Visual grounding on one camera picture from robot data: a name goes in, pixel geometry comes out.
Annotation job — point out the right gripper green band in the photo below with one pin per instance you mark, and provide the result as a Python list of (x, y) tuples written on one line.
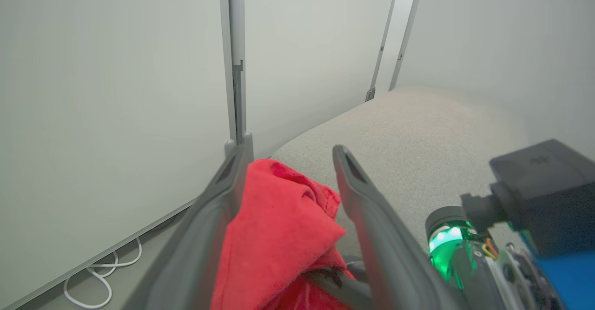
[(469, 263)]

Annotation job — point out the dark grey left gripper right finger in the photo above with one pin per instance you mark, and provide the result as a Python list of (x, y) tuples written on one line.
[(390, 254)]

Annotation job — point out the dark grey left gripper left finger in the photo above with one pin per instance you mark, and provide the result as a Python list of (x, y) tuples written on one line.
[(195, 254)]

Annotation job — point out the red garment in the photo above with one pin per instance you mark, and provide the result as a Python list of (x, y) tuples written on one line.
[(279, 217)]

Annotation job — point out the blue robot wrist cover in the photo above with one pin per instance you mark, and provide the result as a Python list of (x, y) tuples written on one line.
[(569, 280)]

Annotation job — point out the grey partition bottom rail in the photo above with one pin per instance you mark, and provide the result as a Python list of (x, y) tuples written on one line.
[(93, 256)]

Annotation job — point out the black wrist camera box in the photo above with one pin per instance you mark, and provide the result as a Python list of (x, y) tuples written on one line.
[(544, 194)]

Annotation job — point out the thin grey partition post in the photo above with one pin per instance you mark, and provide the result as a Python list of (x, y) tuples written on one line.
[(406, 31), (383, 40)]

